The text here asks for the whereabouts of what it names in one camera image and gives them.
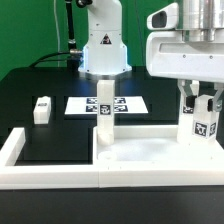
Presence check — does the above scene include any white U-shaped boundary frame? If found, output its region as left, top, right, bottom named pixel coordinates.
left=0, top=128, right=224, bottom=189

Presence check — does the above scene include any black camera stand pole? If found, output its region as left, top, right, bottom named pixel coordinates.
left=65, top=0, right=77, bottom=70

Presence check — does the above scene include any black cable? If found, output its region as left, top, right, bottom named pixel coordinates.
left=29, top=50, right=83, bottom=69

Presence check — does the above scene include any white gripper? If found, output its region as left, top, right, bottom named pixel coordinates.
left=146, top=2, right=224, bottom=112

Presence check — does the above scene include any white desk tabletop tray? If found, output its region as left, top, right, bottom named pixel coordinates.
left=93, top=125, right=224, bottom=172

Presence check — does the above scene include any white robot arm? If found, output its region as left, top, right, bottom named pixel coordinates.
left=76, top=0, right=224, bottom=112

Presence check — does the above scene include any white hanging cable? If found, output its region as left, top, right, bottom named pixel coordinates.
left=53, top=0, right=62, bottom=68

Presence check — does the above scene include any fiducial marker base plate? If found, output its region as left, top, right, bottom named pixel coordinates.
left=65, top=96, right=148, bottom=115

